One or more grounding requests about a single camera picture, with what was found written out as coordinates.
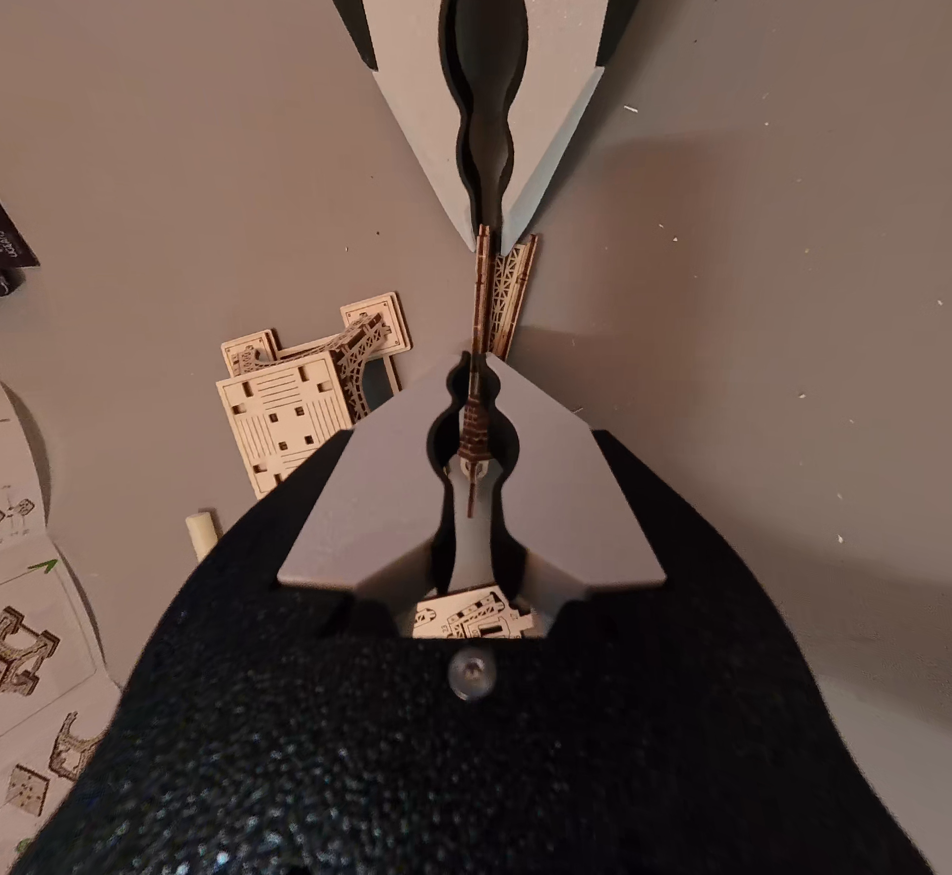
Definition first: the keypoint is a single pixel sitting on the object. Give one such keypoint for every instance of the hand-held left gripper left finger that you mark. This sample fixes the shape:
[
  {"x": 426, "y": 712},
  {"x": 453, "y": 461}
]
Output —
[{"x": 364, "y": 510}]

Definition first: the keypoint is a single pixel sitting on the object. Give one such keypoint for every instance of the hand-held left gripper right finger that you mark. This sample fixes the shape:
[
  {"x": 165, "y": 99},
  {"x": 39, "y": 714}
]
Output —
[{"x": 587, "y": 510}]

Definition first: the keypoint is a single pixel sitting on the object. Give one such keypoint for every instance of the grey desk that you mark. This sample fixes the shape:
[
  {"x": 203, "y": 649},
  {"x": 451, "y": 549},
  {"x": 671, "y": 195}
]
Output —
[{"x": 744, "y": 294}]

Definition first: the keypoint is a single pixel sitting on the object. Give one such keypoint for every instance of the dark purple model kit box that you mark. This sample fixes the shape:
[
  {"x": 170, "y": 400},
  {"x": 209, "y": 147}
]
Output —
[{"x": 15, "y": 250}]

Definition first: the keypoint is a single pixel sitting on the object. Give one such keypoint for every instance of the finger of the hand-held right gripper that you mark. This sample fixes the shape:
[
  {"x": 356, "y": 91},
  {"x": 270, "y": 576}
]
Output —
[
  {"x": 409, "y": 34},
  {"x": 565, "y": 34}
]

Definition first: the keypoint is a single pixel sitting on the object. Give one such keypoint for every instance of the wooden tower base model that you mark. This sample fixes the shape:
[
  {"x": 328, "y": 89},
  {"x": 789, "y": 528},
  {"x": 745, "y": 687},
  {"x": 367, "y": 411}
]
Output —
[{"x": 297, "y": 414}]

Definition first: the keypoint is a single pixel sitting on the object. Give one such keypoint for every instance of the small pale wax stick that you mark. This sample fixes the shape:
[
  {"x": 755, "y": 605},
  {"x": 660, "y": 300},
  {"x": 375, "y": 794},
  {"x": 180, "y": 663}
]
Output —
[{"x": 201, "y": 533}]

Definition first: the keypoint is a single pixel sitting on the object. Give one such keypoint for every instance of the assembly diagram instruction sheet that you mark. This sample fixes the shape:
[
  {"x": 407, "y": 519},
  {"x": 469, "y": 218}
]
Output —
[{"x": 37, "y": 629}]

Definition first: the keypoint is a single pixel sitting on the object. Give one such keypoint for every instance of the wooden tower spire assembly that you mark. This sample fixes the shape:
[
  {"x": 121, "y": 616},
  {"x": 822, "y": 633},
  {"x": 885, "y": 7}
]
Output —
[{"x": 478, "y": 399}]

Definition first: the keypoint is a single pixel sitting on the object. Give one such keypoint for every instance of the wooden part sheet long slots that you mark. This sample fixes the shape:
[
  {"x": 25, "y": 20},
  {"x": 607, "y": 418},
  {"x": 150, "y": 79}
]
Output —
[{"x": 476, "y": 618}]

